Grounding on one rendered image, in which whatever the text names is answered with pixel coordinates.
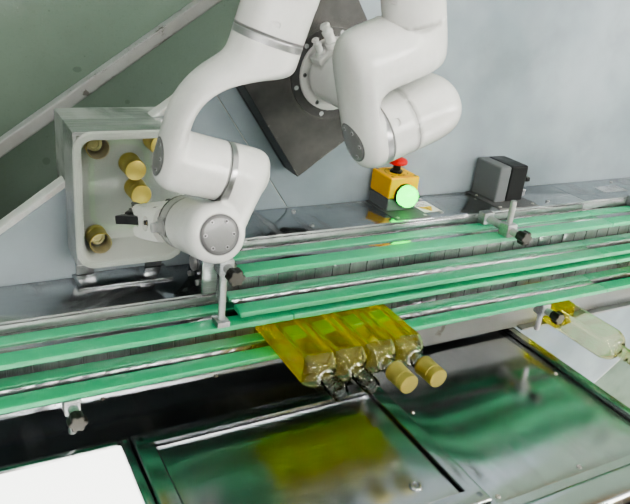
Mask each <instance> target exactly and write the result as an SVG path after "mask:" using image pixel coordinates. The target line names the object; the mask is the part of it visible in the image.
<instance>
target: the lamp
mask: <svg viewBox="0 0 630 504"><path fill-rule="evenodd" d="M394 200H395V202H396V203H397V204H398V205H400V206H403V207H405V208H409V207H412V206H414V205H415V204H416V202H417V200H418V191H417V190H416V189H415V188H414V187H412V186H411V185H409V184H402V185H400V186H399V187H398V188H397V189H396V191H395V194H394Z"/></svg>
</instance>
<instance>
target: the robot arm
mask: <svg viewBox="0 0 630 504"><path fill-rule="evenodd" d="M380 1H381V12H382V16H376V17H374V18H372V19H370V20H367V21H365V22H362V23H360V24H357V25H355V26H353V27H351V28H349V29H347V30H346V31H344V32H343V33H342V34H341V35H340V36H339V37H337V36H334V33H333V29H332V28H330V23H328V22H324V23H322V24H321V25H320V30H322V35H323V37H324V39H322V40H320V41H319V38H318V37H314V38H313V39H312V41H311V42H312V43H313V46H312V47H311V48H310V49H309V51H308V52H307V53H306V55H305V57H304V59H303V61H302V64H301V67H300V74H299V81H300V87H301V90H302V93H303V95H304V96H305V98H306V99H307V101H308V102H309V103H311V104H312V105H313V106H315V107H317V108H319V109H322V110H335V109H338V108H339V114H340V121H341V127H342V133H343V138H344V141H345V144H346V147H347V149H348V152H349V153H350V155H351V157H352V158H353V160H354V161H355V162H356V163H357V164H359V165H360V166H362V167H365V168H376V167H380V166H383V165H385V164H387V163H390V162H392V161H394V160H396V159H398V158H401V157H403V156H405V155H407V154H409V153H411V152H414V151H417V150H419V149H421V148H423V147H425V146H427V145H429V144H432V143H434V142H435V141H438V140H439V139H441V138H443V137H444V136H446V135H447V134H449V133H450V132H451V131H452V130H453V129H454V128H455V127H456V125H457V124H458V122H459V120H460V117H461V111H462V105H461V100H460V97H459V94H458V92H457V91H456V89H455V88H454V86H453V85H452V84H451V83H450V82H449V81H448V80H446V79H445V78H443V77H441V76H439V75H437V74H434V73H431V72H433V71H435V70H436V69H438V68H439V67H440V66H441V65H442V64H443V62H444V60H445V58H446V55H447V46H448V28H447V0H380ZM319 2H320V0H240V2H239V5H238V9H237V12H236V15H235V18H234V22H233V25H232V29H231V32H230V35H229V38H228V41H227V43H226V45H225V46H224V48H223V49H222V50H221V51H220V52H219V53H217V54H216V55H214V56H212V57H211V58H209V59H208V60H206V61H204V62H203V63H201V64H200V65H199V66H197V67H196V68H195V69H194V70H193V71H191V72H190V73H189V74H188V75H187V76H186V77H185V78H184V80H183V81H182V82H181V83H180V85H179V86H178V87H177V89H176V90H175V91H174V93H173V95H172V97H171V99H170V101H169V103H168V105H167V108H166V111H165V114H164V117H163V121H162V124H161V127H160V131H159V134H158V137H157V141H156V145H155V149H154V151H153V159H152V171H153V175H154V178H155V180H156V182H157V183H158V184H159V185H160V186H161V187H163V188H165V189H167V190H169V191H173V192H177V193H181V194H186V195H179V196H175V197H173V198H172V199H170V198H169V199H166V200H165V201H158V202H150V203H143V204H140V203H137V202H131V206H132V208H129V210H127V211H126V212H125V214H120V215H116V216H115V222H116V224H128V225H138V226H134V227H133V232H134V235H135V236H136V237H138V238H141V239H144V240H148V241H154V242H166V243H167V244H169V245H170V246H172V247H174V248H176V249H178V250H180V251H182V252H184V253H186V254H189V255H191V256H193V257H195V258H197V259H199V260H201V261H203V262H206V263H211V264H219V263H223V262H226V261H228V260H230V259H232V258H233V257H234V256H235V255H236V254H237V253H238V252H239V251H240V249H241V248H242V246H243V243H244V240H245V228H246V226H247V224H248V221H249V219H250V217H251V215H252V213H253V210H254V208H255V206H256V204H257V202H258V200H259V198H260V196H261V194H262V193H263V191H264V190H265V188H266V187H267V185H268V182H269V178H270V161H269V158H268V156H267V155H266V154H265V153H264V152H263V151H261V150H260V149H257V148H254V147H250V146H247V145H243V144H239V143H235V142H231V141H227V140H223V139H219V138H215V137H211V136H208V135H204V134H200V133H196V132H192V131H191V128H192V125H193V122H194V120H195V118H196V116H197V114H198V113H199V111H200V110H201V108H202V107H203V106H204V105H205V104H206V103H207V102H208V101H209V100H210V99H212V98H213V97H214V96H216V95H218V94H220V93H221V92H223V91H226V90H228V89H231V88H234V87H237V86H241V85H245V84H250V83H255V82H262V81H272V80H279V79H284V78H287V77H289V76H291V75H292V74H293V73H294V72H295V70H296V68H297V65H298V62H299V59H300V56H301V53H302V50H303V47H304V43H305V40H306V38H307V35H308V32H309V29H310V26H311V24H312V21H313V18H314V15H315V12H316V11H317V8H318V5H319ZM199 197H200V198H199ZM203 198H205V199H203Z"/></svg>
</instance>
